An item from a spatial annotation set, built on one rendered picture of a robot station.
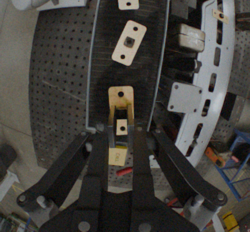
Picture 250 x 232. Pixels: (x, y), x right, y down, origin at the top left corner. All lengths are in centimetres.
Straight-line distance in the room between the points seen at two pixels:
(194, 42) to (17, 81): 200
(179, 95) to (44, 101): 79
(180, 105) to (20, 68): 190
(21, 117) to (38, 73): 141
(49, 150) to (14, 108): 129
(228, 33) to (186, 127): 42
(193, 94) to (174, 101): 6
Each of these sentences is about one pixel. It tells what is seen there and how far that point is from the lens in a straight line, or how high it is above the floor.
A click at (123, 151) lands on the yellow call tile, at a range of 33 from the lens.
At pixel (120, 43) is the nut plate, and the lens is 25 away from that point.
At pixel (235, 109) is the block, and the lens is 63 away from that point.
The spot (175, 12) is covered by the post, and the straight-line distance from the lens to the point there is 37.
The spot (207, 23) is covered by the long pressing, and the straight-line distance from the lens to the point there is 54.
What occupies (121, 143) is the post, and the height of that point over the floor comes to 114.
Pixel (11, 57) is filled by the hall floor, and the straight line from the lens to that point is 213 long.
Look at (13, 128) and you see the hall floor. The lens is 251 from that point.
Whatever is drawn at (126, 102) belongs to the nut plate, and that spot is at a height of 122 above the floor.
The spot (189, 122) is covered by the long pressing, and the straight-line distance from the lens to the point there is 53.
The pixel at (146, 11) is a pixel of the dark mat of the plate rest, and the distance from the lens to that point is 28.
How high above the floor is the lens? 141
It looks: 70 degrees down
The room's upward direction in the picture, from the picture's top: 179 degrees counter-clockwise
